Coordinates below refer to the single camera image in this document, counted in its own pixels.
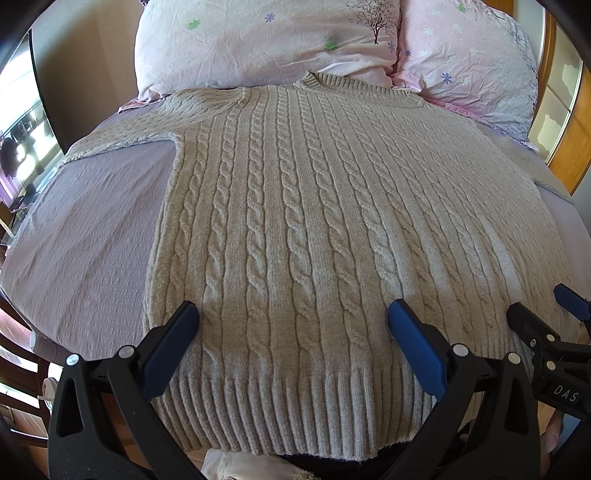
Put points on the person's right hand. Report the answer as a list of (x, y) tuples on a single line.
[(550, 439)]

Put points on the wooden headboard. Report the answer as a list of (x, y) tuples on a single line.
[(561, 125)]

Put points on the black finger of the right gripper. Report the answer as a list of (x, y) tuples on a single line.
[(539, 337)]

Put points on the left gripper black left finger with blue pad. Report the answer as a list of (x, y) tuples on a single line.
[(83, 443)]

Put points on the white cloth at bed edge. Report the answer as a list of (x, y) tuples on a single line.
[(223, 465)]

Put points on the pink floral pillow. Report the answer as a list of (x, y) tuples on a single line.
[(227, 44), (472, 59)]

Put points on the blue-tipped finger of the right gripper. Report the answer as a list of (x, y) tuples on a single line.
[(574, 303)]

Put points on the lilac bed sheet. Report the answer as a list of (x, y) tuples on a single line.
[(78, 268)]

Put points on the wooden chair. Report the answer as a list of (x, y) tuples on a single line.
[(22, 375)]

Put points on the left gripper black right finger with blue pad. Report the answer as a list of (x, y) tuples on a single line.
[(484, 424)]

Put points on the beige cable knit sweater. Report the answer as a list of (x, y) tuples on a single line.
[(294, 215)]

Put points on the pink floral right pillow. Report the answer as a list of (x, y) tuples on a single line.
[(472, 59)]

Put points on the pink floral left pillow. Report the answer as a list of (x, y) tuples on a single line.
[(227, 44)]

